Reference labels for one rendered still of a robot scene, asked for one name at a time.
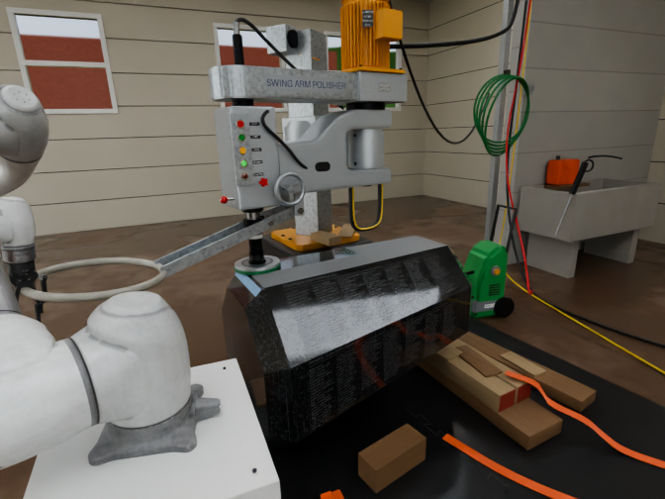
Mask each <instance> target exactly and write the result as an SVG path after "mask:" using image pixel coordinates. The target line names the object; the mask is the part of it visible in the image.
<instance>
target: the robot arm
mask: <svg viewBox="0 0 665 499"><path fill-rule="evenodd" d="M48 137H49V123H48V118H47V115H46V112H45V109H44V107H43V105H42V103H41V101H40V100H39V98H38V97H37V96H36V95H35V94H34V93H33V92H32V91H30V90H29V89H27V88H25V87H22V86H19V85H14V84H6V85H1V86H0V163H1V166H0V246H1V247H0V248H1V251H2V256H1V253H0V470H1V469H4V468H6V467H9V466H11V465H14V464H16V463H19V462H21V461H24V460H26V459H28V458H31V457H33V456H35V455H37V454H40V453H42V452H44V451H46V450H48V449H51V448H53V447H55V446H58V445H60V444H61V443H63V442H65V441H67V440H69V439H71V438H73V437H75V436H76V435H78V434H80V433H81V432H83V431H85V430H87V429H89V428H91V427H93V426H95V425H97V424H103V423H106V424H105V426H104V428H103V431H102V433H101V435H100V438H99V440H98V442H97V443H96V445H95V446H94V448H93V449H92V450H91V451H90V452H89V453H88V461H89V464H90V465H92V466H97V465H101V464H104V463H106V462H109V461H113V460H118V459H125V458H132V457H139V456H146V455H153V454H160V453H166V452H190V451H192V450H193V449H194V448H195V447H196V446H197V438H196V435H195V430H196V423H197V421H198V420H201V419H204V418H207V417H211V416H214V415H217V414H219V413H220V411H221V408H220V407H219V406H220V405H221V403H220V399H218V398H201V397H202V395H203V394H204V387H203V385H202V384H192V385H191V369H190V357H189V350H188V345H187V340H186V335H185V332H184V329H183V326H182V324H181V322H180V320H179V318H178V316H177V314H176V313H175V312H174V310H173V309H171V307H170V306H169V305H168V304H167V302H166V301H165V300H164V299H163V298H162V297H161V296H159V295H158V294H155V293H152V292H147V291H132V292H125V293H121V294H118V295H115V296H113V297H111V298H110V299H108V300H107V301H105V302H103V303H102V304H100V305H99V306H98V307H97V308H96V309H95V310H94V311H93V312H92V314H91V315H90V316H89V317H88V319H87V326H86V327H85V328H83V329H82V330H80V331H79V332H77V333H76V334H74V335H73V336H71V337H70V338H68V339H65V340H61V341H58V342H56V341H55V338H54V337H53V335H52V334H51V333H50V332H49V331H48V329H47V328H46V326H45V325H44V324H43V323H42V321H41V313H42V312H43V311H44V310H43V304H44V303H45V302H46V301H39V300H36V301H37V303H35V311H36V318H37V319H36V320H34V319H32V318H29V317H26V316H23V314H22V312H21V309H20V306H19V296H20V291H21V288H23V287H25V286H27V287H28V286H29V287H30V288H32V289H35V290H37V289H36V287H35V285H34V282H35V281H36V279H37V278H39V280H40V281H41V289H42V292H48V290H47V279H48V276H47V275H45V274H38V273H37V272H36V265H35V258H36V257H37V255H36V244H35V235H36V225H35V220H34V216H33V213H32V210H31V208H30V206H29V204H28V203H27V201H26V200H25V199H23V198H20V197H1V196H3V195H5V194H7V193H9V192H11V191H13V190H15V189H17V188H18V187H20V186H21V185H23V184H24V183H25V182H26V181H27V180H28V179H29V178H30V177H31V175H32V174H33V172H34V170H35V168H36V166H37V165H38V163H39V161H40V160H41V158H42V157H43V155H44V153H45V150H46V147H47V145H48ZM2 257H3V259H2ZM3 260H4V261H6V264H7V270H8V273H7V270H6V267H5V264H4V262H3ZM12 284H13V285H14V289H13V287H12Z"/></svg>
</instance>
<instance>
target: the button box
mask: <svg viewBox="0 0 665 499"><path fill-rule="evenodd" d="M239 119H241V120H243V121H244V127H243V128H242V129H239V128H238V127H237V125H236V121H237V120H239ZM228 123H229V133H230V143H231V153H232V163H233V173H234V183H235V186H236V187H238V186H247V185H254V176H253V164H252V153H251V141H250V130H249V118H248V114H228ZM239 133H244V134H245V141H244V142H239V141H238V134H239ZM241 146H244V147H246V150H247V152H246V154H245V155H241V154H239V152H238V148H239V147H241ZM242 159H246V160H247V162H248V166H247V167H246V168H243V167H241V166H240V165H239V162H240V161H241V160H242ZM243 172H247V173H248V174H249V179H248V180H242V179H241V177H240V176H241V174H242V173H243Z"/></svg>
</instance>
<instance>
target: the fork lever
mask: <svg viewBox="0 0 665 499"><path fill-rule="evenodd" d="M260 216H264V220H261V221H259V222H257V223H255V224H253V225H250V226H248V227H246V228H245V227H244V225H243V221H241V222H239V223H237V224H235V225H233V226H230V227H228V228H226V229H224V230H221V231H219V232H217V233H215V234H213V235H210V236H209V237H207V238H205V239H202V240H200V241H198V242H196V243H193V244H191V245H189V246H187V247H185V248H182V249H179V250H177V251H174V252H172V253H170V254H168V255H166V256H163V257H161V258H159V259H157V260H155V261H154V262H155V264H158V263H160V264H162V266H161V267H160V270H161V271H162V270H165V271H166V272H167V276H166V277H168V276H170V275H172V274H175V273H177V272H179V271H181V270H183V269H185V268H187V267H189V266H191V265H194V264H196V263H198V262H200V261H202V260H204V259H206V258H208V257H210V256H212V255H215V254H217V253H219V252H221V251H223V250H226V249H228V248H230V247H233V246H235V245H237V244H239V243H241V242H243V241H245V240H247V239H249V238H252V237H254V236H256V235H258V234H260V233H262V232H264V231H266V230H268V229H271V228H273V227H275V226H277V225H279V224H281V223H283V222H285V221H287V220H289V219H292V218H294V217H296V216H295V214H294V206H291V207H288V206H284V205H282V204H281V205H279V206H275V207H273V208H270V209H268V210H266V211H264V212H261V213H260Z"/></svg>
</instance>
